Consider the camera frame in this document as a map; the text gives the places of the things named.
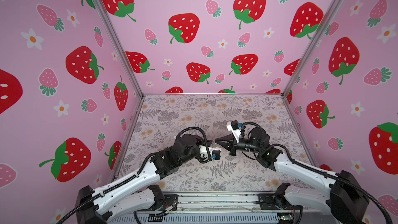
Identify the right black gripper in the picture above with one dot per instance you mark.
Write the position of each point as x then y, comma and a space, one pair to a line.
228, 145

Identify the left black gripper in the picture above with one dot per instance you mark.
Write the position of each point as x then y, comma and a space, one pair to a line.
199, 158

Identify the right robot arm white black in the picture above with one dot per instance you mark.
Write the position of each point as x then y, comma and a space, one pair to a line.
338, 194

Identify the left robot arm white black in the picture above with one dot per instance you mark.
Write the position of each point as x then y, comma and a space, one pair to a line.
139, 190

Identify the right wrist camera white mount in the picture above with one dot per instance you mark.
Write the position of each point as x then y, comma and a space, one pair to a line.
235, 127

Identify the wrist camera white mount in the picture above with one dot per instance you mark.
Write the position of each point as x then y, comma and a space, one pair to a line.
219, 154
235, 127

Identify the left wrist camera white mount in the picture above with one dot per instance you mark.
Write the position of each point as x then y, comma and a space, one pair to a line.
219, 154

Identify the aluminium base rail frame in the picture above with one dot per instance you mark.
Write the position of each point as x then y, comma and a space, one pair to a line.
215, 208

